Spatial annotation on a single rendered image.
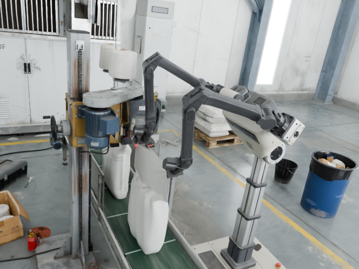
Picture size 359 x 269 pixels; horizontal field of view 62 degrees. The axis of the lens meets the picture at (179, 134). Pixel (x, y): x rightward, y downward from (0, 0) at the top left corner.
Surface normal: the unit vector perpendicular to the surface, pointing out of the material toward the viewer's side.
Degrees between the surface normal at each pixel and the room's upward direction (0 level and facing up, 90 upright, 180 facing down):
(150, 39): 90
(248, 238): 90
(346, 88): 90
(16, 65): 90
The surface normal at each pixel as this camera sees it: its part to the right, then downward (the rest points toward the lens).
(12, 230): 0.69, 0.30
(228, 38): 0.48, 0.37
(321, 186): -0.70, 0.23
